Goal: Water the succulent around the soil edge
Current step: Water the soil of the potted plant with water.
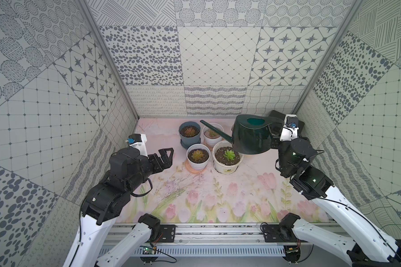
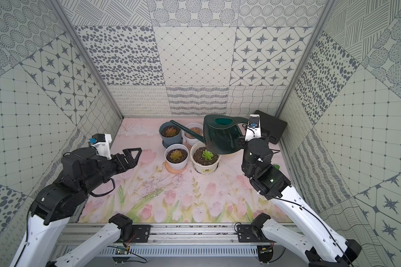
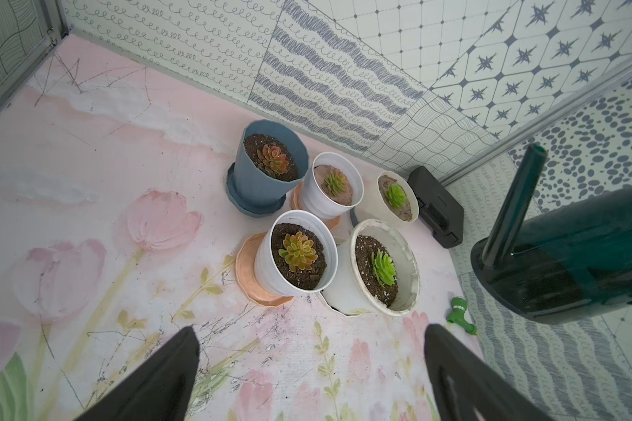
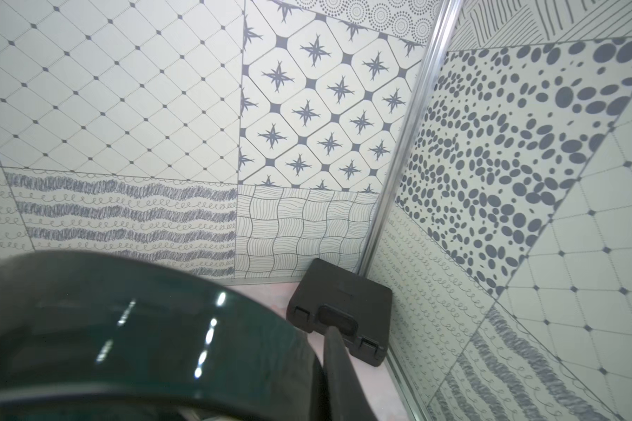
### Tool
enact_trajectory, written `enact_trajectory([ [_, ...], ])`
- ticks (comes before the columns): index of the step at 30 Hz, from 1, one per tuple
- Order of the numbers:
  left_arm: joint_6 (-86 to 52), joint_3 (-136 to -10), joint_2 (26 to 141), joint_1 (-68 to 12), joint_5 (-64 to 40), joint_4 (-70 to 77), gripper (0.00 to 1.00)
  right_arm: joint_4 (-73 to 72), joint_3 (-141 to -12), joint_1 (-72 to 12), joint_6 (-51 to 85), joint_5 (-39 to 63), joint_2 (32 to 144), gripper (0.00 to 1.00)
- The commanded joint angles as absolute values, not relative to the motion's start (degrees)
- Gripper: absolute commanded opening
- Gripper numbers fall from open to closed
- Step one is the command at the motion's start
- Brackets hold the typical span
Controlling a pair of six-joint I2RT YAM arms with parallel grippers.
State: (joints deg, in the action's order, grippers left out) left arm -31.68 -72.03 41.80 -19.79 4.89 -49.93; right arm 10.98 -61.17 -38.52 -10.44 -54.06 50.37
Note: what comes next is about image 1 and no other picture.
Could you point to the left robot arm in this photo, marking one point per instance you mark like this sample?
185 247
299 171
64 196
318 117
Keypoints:
104 203

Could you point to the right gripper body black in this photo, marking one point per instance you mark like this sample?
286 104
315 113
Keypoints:
275 142

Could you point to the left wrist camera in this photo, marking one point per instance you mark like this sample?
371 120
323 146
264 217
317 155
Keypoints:
138 141

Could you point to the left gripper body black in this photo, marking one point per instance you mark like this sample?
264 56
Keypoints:
152 162

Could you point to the blue-grey pot red succulent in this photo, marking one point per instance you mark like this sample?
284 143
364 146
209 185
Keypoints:
189 134

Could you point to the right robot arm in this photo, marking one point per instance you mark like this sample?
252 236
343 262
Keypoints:
365 246

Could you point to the black plastic tool case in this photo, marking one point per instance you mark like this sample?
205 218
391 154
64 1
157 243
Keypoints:
282 116

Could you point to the small green circuit board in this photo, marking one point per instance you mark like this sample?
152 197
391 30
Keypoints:
149 255

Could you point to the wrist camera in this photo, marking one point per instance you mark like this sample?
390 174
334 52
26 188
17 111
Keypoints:
290 128
138 141

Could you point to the terracotta saucer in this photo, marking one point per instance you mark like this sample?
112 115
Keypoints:
191 169

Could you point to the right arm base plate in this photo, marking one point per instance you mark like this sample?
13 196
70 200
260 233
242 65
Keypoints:
274 233

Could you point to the floral pink table mat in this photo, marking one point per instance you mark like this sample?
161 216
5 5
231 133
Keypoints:
255 193

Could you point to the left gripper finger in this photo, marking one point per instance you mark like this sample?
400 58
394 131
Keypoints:
164 163
166 154

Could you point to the white pot yellow-green succulent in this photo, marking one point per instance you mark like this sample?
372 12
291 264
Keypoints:
199 156

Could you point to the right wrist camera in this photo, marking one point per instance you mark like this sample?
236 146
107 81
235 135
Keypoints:
290 128

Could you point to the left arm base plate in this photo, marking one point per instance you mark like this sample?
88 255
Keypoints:
167 233

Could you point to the aluminium mounting rail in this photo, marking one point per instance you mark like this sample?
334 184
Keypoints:
214 234

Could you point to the large white pot green succulent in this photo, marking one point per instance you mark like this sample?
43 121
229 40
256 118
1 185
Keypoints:
225 159

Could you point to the small white pot reddish succulent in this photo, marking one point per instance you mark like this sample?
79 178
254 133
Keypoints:
210 137

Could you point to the dark green watering can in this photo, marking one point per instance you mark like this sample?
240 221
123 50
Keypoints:
251 134

